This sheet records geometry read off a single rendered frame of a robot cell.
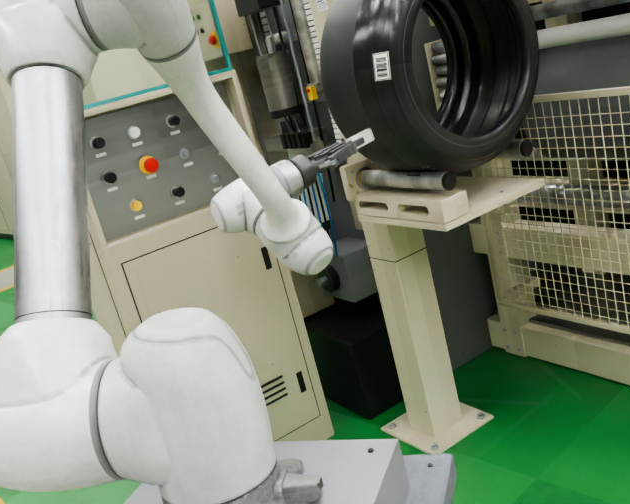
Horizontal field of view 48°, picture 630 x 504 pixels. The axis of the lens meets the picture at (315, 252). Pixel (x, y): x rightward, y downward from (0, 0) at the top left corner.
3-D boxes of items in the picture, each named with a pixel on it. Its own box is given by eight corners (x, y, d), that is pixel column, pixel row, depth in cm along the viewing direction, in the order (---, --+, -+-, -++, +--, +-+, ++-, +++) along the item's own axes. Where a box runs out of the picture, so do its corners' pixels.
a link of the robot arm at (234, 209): (260, 192, 164) (295, 224, 158) (204, 222, 158) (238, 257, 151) (258, 156, 156) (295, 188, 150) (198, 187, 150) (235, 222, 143)
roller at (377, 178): (366, 189, 201) (355, 180, 199) (372, 175, 202) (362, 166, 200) (452, 194, 172) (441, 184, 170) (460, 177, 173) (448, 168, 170)
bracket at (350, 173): (346, 200, 201) (338, 167, 198) (447, 159, 220) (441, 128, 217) (353, 201, 198) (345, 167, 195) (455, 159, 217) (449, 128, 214)
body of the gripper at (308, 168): (297, 160, 155) (329, 143, 160) (278, 160, 163) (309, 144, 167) (309, 191, 158) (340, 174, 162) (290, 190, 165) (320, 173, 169)
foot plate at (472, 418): (381, 430, 243) (379, 424, 242) (438, 395, 256) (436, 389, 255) (434, 457, 221) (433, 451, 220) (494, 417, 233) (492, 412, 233)
